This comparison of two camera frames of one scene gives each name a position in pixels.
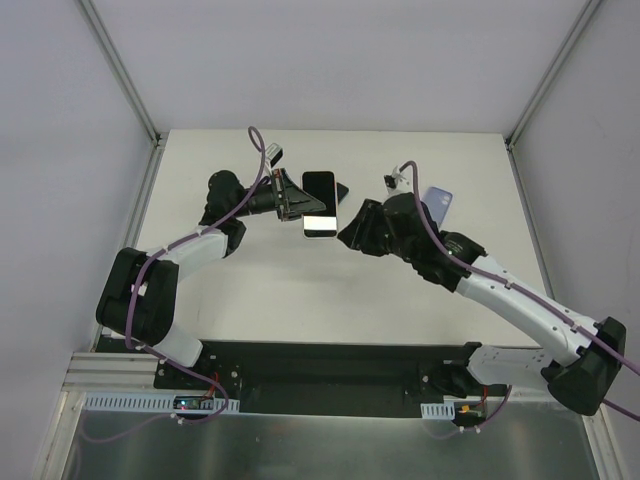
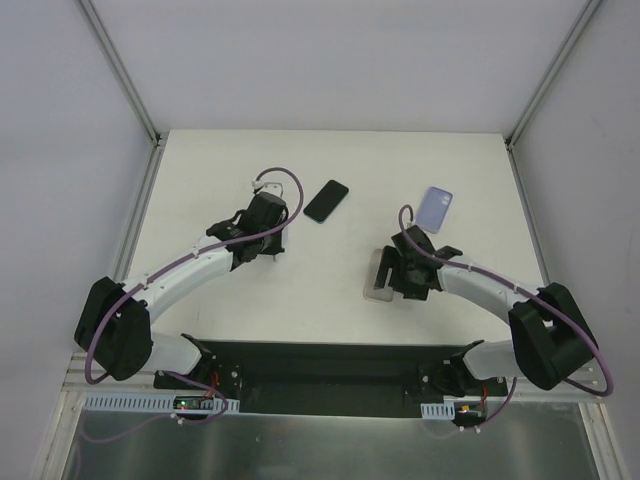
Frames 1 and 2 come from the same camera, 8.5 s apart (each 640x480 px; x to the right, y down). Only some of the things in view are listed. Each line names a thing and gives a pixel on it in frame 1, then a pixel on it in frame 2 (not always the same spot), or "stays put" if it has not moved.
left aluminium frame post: (131, 90) stays put
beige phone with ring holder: (322, 185) → (370, 292)
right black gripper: (371, 226) → (391, 272)
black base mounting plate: (316, 376) stays put
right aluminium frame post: (541, 89) stays put
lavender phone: (438, 202) stays put
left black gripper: (284, 195) → (275, 240)
